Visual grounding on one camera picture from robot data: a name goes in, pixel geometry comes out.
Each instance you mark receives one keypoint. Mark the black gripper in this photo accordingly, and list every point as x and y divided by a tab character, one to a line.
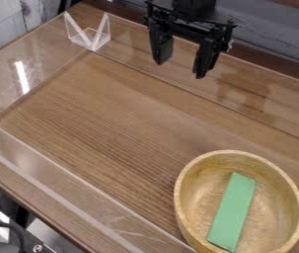
193	20

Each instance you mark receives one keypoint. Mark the clear acrylic corner bracket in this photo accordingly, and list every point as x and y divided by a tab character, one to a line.
89	38

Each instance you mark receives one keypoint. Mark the green rectangular block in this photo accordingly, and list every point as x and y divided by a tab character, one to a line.
231	214

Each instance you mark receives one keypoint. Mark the clear acrylic front wall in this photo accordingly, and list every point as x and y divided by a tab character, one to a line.
93	220

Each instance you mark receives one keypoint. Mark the brown wooden bowl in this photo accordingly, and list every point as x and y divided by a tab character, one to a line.
271	226

